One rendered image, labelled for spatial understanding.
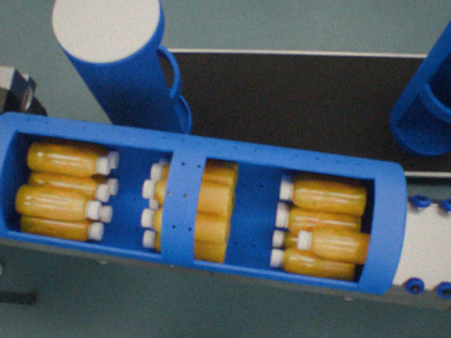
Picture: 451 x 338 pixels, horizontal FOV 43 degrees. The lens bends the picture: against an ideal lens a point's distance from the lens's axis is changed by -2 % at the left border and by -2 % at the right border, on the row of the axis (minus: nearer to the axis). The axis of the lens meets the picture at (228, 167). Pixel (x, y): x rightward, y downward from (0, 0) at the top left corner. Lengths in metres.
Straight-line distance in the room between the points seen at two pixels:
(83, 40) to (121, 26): 0.10
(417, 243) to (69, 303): 1.46
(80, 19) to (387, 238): 0.92
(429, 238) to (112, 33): 0.93
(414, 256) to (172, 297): 1.16
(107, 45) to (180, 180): 0.49
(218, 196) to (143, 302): 1.24
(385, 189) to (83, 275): 1.54
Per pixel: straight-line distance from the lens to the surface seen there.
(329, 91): 2.39
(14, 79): 1.76
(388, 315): 2.40
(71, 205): 1.29
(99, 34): 1.52
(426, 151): 2.38
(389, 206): 1.16
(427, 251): 1.49
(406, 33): 2.74
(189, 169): 1.15
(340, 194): 1.26
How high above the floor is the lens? 2.34
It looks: 75 degrees down
